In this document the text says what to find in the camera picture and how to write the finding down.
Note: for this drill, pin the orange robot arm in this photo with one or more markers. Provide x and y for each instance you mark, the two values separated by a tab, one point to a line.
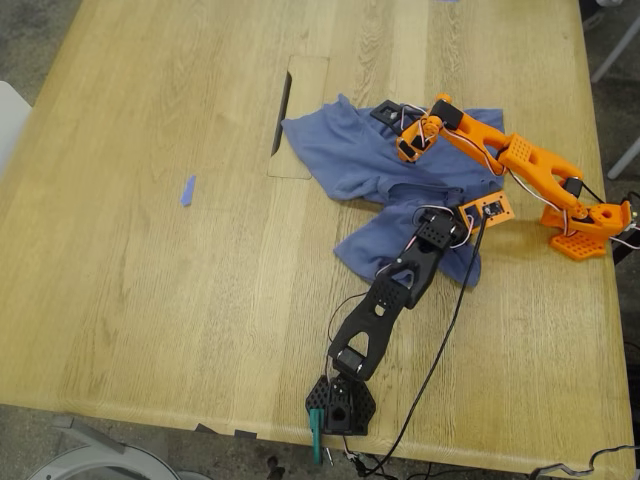
530	155

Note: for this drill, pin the white metal chair leg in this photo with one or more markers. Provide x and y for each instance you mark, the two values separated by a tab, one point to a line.
615	50
625	160

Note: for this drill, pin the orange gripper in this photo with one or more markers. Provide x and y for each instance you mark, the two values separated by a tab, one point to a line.
406	149

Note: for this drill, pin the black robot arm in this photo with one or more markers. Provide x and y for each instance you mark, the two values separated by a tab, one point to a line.
370	320

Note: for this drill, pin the blue printed T-shirt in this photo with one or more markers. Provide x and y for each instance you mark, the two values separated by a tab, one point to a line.
345	150

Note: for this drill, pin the grey round chair base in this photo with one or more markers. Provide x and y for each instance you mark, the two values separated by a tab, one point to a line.
100	457

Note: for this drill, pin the black chair caster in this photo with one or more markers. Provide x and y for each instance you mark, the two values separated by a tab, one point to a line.
275	469

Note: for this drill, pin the black perforated arm base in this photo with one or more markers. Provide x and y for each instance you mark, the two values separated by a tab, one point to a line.
350	405

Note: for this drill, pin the orange perforated arm base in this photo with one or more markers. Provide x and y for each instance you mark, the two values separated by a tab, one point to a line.
580	245

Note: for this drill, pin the blue tape strip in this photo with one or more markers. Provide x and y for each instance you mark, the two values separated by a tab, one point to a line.
188	191

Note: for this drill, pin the black table clamp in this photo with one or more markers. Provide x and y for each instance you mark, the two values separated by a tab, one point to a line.
627	250

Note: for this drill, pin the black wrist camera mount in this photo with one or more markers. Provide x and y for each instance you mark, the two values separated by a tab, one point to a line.
387	114

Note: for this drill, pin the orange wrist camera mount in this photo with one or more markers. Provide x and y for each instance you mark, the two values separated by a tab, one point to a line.
492	207

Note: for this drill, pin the green table clamp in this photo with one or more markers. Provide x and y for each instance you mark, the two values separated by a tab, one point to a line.
316	435

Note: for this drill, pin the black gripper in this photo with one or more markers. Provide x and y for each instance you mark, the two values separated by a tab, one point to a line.
431	218

